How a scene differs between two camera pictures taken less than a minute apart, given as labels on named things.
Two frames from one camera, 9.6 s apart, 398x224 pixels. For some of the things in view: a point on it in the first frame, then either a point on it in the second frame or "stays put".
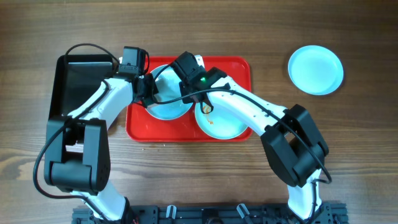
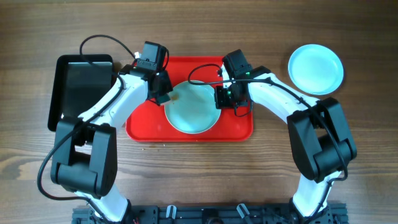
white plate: x=222 y=123 to x=192 y=108
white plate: x=316 y=70 stays put
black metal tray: x=76 y=79 stays put
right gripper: x=193 y=96 to x=222 y=98
